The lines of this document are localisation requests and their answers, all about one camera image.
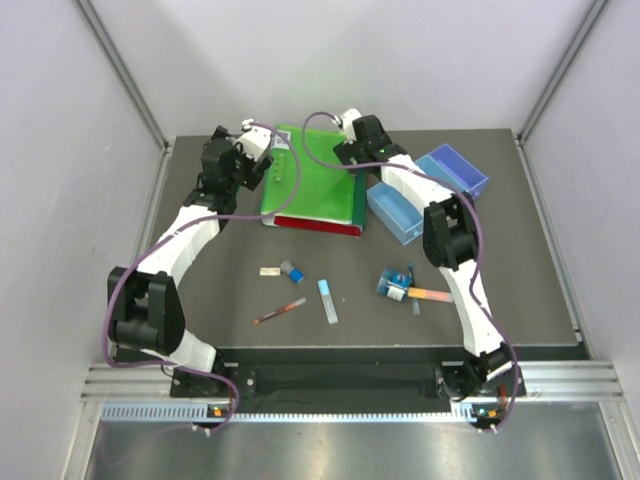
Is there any green plastic folder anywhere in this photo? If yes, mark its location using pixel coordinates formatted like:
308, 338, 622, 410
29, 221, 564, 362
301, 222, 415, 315
260, 124, 367, 230

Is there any medium blue drawer bin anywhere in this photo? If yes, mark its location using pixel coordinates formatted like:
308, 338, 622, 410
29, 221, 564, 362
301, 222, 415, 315
416, 155, 482, 198

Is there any light blue drawer bin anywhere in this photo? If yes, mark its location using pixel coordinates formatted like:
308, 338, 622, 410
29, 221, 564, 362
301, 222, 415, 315
367, 182, 423, 246

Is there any orange highlighter marker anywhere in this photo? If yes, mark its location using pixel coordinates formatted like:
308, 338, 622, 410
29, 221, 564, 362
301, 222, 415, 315
407, 287, 453, 303

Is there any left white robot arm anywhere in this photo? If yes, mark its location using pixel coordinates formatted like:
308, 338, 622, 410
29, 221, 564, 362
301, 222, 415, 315
106, 120, 272, 397

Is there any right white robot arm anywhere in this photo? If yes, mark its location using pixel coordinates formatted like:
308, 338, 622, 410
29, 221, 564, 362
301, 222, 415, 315
331, 109, 521, 399

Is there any small staples box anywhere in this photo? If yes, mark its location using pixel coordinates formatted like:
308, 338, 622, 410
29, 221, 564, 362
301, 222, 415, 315
259, 267, 281, 276

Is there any blue ink bottle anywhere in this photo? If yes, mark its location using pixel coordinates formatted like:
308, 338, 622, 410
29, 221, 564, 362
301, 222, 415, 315
376, 268, 411, 302

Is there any red pen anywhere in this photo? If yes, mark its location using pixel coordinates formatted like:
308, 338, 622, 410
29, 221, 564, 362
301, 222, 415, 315
253, 297, 307, 325

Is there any light blue clear highlighter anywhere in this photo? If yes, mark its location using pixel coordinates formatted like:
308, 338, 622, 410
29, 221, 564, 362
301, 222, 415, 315
318, 279, 338, 325

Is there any blue pen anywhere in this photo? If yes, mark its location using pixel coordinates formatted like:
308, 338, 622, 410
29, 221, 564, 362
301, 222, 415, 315
407, 263, 421, 315

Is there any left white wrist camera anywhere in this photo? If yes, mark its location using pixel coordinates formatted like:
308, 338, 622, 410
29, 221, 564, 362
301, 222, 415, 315
237, 119, 272, 162

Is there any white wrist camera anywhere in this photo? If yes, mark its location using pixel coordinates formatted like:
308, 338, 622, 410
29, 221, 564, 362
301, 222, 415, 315
339, 108, 362, 140
237, 119, 272, 162

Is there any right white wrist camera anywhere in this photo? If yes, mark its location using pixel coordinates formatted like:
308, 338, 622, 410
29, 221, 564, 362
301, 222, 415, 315
339, 108, 362, 140

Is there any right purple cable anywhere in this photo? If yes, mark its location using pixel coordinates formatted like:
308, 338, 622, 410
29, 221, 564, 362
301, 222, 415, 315
302, 111, 521, 434

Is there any purple cable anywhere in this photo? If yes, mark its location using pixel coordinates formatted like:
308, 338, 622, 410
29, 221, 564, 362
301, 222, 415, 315
302, 111, 521, 434
102, 121, 301, 434

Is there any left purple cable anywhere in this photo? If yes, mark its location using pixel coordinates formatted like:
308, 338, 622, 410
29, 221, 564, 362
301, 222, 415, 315
102, 121, 301, 434

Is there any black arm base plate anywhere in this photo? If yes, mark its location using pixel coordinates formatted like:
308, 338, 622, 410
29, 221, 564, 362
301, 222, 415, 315
169, 361, 528, 399

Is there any left aluminium frame post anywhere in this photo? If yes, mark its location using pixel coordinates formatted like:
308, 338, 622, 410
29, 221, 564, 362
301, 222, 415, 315
71, 0, 169, 151

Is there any aluminium frame post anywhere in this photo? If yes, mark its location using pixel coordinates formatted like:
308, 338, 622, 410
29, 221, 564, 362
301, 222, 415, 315
71, 0, 169, 151
515, 0, 611, 146

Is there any right aluminium frame post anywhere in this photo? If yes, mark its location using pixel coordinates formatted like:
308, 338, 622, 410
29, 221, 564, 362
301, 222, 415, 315
515, 0, 611, 146

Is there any grey slotted cable duct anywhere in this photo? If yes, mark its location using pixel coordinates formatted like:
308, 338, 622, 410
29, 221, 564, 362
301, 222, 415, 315
101, 402, 476, 422

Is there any aluminium front rail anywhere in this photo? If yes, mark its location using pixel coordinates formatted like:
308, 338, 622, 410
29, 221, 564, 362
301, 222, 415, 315
81, 360, 624, 402

